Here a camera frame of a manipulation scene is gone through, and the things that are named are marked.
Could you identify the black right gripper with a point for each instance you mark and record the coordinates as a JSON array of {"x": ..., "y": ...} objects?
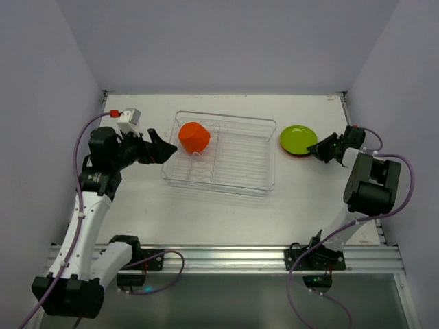
[{"x": 333, "y": 146}]

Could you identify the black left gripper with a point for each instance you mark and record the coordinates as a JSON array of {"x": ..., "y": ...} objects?
[{"x": 151, "y": 147}]

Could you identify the green plastic plate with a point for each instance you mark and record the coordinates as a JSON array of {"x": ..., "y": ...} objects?
[{"x": 296, "y": 139}]

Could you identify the orange plastic plate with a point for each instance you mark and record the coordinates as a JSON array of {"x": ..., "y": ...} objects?
[{"x": 296, "y": 155}]

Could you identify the orange plastic cup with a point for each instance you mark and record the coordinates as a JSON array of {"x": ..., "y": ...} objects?
[{"x": 194, "y": 137}]

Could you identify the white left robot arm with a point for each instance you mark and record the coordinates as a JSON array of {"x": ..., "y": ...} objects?
[{"x": 74, "y": 285}]

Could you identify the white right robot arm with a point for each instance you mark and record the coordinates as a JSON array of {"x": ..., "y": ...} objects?
[{"x": 370, "y": 190}]

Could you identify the black left finger, left gripper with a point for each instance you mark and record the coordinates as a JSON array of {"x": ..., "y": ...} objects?
[{"x": 159, "y": 150}]

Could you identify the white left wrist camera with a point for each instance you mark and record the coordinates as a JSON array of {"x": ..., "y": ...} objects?
[{"x": 127, "y": 120}]

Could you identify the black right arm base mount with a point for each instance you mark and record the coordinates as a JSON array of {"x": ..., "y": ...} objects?
[{"x": 322, "y": 259}]

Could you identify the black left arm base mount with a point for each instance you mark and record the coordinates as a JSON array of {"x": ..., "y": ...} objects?
[{"x": 129, "y": 281}]

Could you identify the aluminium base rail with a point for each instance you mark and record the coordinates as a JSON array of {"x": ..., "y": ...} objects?
[{"x": 269, "y": 259}]

